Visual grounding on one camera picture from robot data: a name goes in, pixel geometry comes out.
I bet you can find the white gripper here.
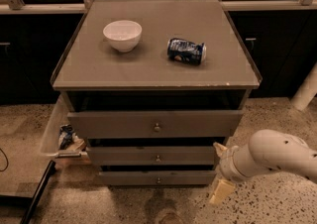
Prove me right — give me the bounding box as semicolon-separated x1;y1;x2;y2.
209;142;246;205

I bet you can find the grey drawer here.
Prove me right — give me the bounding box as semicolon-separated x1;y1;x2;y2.
99;170;215;186
67;110;243;139
87;146;218;166

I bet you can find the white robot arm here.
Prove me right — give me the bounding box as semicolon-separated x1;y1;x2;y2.
210;129;317;205

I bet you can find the grey top drawer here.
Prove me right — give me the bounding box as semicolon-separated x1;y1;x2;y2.
67;110;243;139

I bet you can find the grey bottom drawer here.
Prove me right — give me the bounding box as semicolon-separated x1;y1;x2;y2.
99;170;215;186

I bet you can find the grey drawer cabinet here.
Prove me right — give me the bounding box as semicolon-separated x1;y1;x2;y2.
52;0;261;173

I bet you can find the white pole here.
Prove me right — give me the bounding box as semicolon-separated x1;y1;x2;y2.
291;62;317;111

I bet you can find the crushed blue soda can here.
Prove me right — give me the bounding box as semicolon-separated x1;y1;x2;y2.
167;38;207;65

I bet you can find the blue snack bag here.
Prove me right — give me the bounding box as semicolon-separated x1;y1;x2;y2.
58;124;74;150

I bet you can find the white ceramic bowl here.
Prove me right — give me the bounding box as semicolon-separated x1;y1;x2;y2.
103;20;143;53

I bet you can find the black floor stand bar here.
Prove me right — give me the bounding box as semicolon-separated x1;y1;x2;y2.
20;161;55;224

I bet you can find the black cable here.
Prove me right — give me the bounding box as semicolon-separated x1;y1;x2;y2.
0;148;10;172

